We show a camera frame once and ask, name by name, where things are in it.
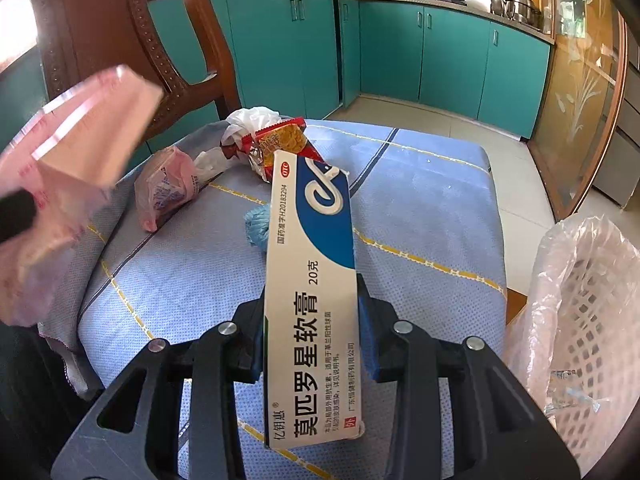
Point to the brown wooden chair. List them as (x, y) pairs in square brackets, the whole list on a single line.
[(78, 38)]

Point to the white lattice trash basket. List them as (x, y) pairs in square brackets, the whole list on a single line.
[(575, 344)]

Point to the small pink printed packet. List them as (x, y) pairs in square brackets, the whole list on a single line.
[(167, 181)]

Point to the red yellow snack wrapper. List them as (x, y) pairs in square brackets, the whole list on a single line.
[(258, 148)]

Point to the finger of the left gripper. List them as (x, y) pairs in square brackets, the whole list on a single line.
[(17, 214)]

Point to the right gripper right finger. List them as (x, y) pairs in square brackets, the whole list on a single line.
[(498, 431)]

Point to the teal crumpled cloth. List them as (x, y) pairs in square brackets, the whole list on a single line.
[(256, 222)]

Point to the white plastic bag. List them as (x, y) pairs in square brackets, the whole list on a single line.
[(240, 129)]

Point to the steel stock pot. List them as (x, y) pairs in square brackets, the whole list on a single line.
[(523, 11)]

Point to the pink plastic bag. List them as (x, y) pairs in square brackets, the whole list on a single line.
[(69, 156)]

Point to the white blue ointment box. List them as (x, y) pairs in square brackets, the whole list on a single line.
[(312, 360)]

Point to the teal lower kitchen cabinets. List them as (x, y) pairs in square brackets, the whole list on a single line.
[(307, 57)]

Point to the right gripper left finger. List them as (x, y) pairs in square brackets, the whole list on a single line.
[(132, 431)]

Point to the blue checked tablecloth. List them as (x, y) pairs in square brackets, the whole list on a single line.
[(428, 239)]

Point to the glass sliding door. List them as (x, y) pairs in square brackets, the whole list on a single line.
[(582, 97)]

